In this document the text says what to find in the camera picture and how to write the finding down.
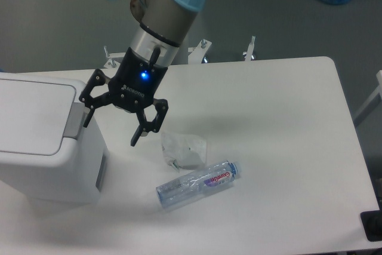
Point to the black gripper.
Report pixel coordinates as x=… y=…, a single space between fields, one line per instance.
x=135 y=86

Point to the white trash can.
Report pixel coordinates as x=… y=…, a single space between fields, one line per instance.
x=46 y=150

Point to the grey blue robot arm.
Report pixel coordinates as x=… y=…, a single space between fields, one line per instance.
x=164 y=25

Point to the crumpled white plastic bag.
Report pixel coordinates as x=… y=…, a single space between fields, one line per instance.
x=184 y=151

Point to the clear plastic water bottle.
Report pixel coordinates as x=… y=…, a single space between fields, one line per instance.
x=198 y=184

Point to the black device at table corner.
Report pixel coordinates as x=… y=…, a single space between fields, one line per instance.
x=371 y=221

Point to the white pedestal base frame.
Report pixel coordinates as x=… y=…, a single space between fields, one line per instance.
x=197 y=54

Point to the white frame at right edge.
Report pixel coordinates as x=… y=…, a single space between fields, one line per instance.
x=371 y=102

